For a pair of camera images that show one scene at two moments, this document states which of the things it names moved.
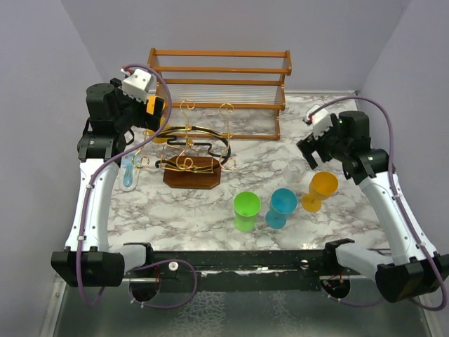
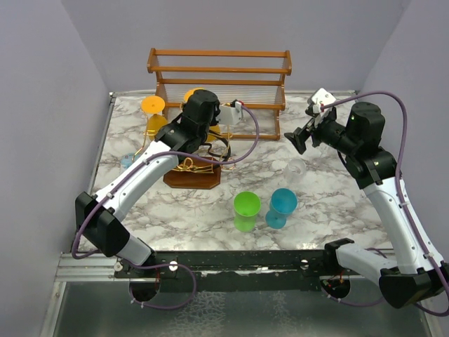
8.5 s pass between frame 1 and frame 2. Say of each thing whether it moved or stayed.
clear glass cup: stayed
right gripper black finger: moved
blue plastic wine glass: stayed
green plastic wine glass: stayed
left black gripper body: moved
